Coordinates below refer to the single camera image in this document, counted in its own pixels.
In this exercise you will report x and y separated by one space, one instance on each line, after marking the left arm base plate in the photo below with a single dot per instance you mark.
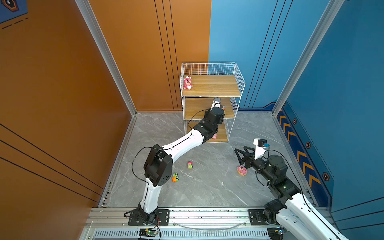
158 217

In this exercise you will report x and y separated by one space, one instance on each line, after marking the orange green toy car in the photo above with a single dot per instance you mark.
175 177

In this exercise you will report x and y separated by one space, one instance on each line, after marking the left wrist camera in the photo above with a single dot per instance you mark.
216 103

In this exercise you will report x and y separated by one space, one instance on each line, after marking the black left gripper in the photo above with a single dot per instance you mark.
220 118

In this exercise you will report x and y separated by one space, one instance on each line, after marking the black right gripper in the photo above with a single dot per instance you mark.
251 158

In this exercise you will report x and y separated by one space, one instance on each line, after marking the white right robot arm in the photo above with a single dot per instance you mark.
290 209

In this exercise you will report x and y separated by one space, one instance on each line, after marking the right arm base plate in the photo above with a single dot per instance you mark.
259 217

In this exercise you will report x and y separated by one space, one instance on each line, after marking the aluminium front rail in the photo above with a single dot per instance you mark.
185 224

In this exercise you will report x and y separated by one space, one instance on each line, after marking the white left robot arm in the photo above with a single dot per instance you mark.
159 164

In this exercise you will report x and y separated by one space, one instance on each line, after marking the white wire wooden shelf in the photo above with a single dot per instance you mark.
210 80

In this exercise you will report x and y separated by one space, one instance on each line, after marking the pink bear toy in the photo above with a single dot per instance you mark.
187 83

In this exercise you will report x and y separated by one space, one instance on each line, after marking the left green circuit board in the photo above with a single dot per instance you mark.
148 234

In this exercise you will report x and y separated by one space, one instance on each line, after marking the pink round cake toy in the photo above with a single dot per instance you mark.
242 171

